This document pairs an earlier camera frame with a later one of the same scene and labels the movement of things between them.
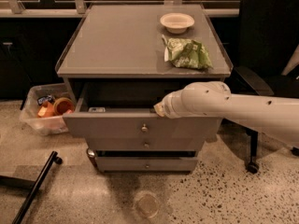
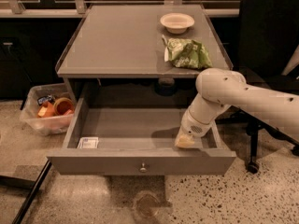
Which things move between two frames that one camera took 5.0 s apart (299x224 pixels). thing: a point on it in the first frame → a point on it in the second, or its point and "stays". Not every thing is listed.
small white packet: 96,109 → 88,143
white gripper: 168,107 → 192,125
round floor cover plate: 148,204 stays
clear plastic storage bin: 45,106 stays
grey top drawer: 126,110 → 136,141
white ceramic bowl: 177,22 stays
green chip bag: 188,53 stays
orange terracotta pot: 63,105 stays
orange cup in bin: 46,110 stays
